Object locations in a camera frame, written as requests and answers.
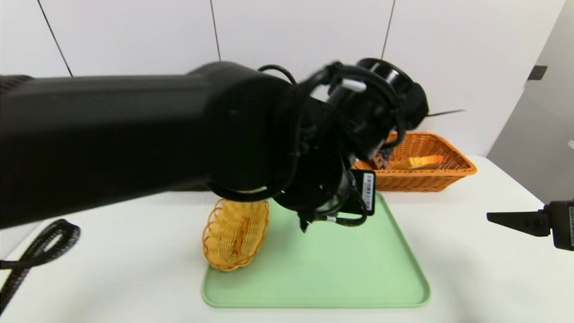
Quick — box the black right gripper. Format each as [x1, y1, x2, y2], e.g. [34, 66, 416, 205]
[486, 201, 574, 251]

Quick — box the green plastic tray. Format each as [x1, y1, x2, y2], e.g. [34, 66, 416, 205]
[202, 191, 431, 308]

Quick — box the white bread slice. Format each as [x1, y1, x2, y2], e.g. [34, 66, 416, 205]
[392, 155, 445, 171]

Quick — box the small yellow wicker basket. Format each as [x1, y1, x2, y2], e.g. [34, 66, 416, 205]
[203, 199, 270, 271]

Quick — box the black braided cable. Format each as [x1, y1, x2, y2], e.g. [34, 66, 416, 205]
[0, 219, 81, 314]

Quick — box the orange wicker basket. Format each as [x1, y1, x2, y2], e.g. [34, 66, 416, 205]
[351, 131, 477, 192]

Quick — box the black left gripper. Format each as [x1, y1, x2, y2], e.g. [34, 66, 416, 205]
[339, 169, 376, 216]

